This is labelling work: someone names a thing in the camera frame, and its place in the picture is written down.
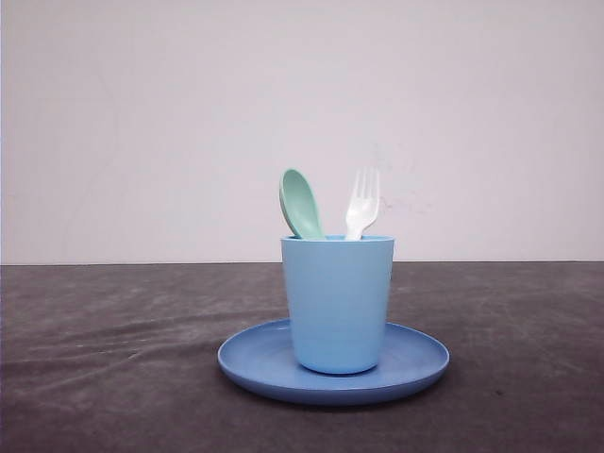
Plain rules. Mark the mint green plastic spoon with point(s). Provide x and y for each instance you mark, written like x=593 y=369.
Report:
x=299 y=207

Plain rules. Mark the white plastic fork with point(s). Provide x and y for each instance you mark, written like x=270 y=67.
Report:
x=363 y=204

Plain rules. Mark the light blue plastic cup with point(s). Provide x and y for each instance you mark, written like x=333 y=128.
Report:
x=338 y=293

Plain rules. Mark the blue plastic plate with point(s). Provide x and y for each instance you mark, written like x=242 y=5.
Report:
x=261 y=360

